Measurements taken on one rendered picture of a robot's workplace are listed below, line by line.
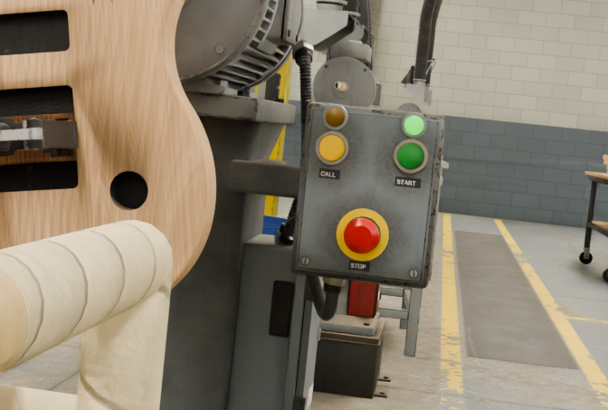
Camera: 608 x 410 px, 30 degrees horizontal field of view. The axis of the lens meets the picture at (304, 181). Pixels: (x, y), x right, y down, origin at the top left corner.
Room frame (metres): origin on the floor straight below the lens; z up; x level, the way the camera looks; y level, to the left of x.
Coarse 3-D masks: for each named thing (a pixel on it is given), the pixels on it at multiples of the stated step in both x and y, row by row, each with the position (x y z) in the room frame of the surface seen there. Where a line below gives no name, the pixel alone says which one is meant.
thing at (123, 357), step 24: (168, 288) 0.43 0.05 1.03; (144, 312) 0.42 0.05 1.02; (96, 336) 0.42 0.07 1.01; (120, 336) 0.42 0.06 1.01; (144, 336) 0.42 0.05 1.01; (96, 360) 0.42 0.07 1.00; (120, 360) 0.42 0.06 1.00; (144, 360) 0.42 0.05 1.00; (96, 384) 0.42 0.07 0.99; (120, 384) 0.42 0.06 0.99; (144, 384) 0.42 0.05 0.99; (96, 408) 0.42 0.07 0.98; (120, 408) 0.42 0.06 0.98; (144, 408) 0.42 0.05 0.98
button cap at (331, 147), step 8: (328, 136) 1.29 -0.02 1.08; (336, 136) 1.29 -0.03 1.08; (320, 144) 1.29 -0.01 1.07; (328, 144) 1.29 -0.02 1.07; (336, 144) 1.29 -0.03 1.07; (344, 144) 1.29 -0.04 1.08; (320, 152) 1.29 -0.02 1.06; (328, 152) 1.29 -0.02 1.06; (336, 152) 1.29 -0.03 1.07; (344, 152) 1.29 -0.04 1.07
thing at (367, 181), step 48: (384, 144) 1.29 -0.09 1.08; (432, 144) 1.28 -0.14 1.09; (336, 192) 1.30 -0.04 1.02; (384, 192) 1.29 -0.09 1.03; (432, 192) 1.29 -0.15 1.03; (288, 240) 1.52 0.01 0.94; (336, 240) 1.30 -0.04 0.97; (384, 240) 1.29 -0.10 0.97; (432, 240) 1.29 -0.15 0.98; (336, 288) 1.34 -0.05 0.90
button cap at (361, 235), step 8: (352, 224) 1.27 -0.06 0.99; (360, 224) 1.27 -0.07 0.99; (368, 224) 1.27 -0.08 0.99; (344, 232) 1.27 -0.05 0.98; (352, 232) 1.27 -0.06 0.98; (360, 232) 1.26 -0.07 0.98; (368, 232) 1.26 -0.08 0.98; (376, 232) 1.27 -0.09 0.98; (344, 240) 1.27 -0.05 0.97; (352, 240) 1.27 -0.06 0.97; (360, 240) 1.26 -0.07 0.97; (368, 240) 1.26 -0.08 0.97; (376, 240) 1.27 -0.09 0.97; (352, 248) 1.27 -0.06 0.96; (360, 248) 1.27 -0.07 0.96; (368, 248) 1.27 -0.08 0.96
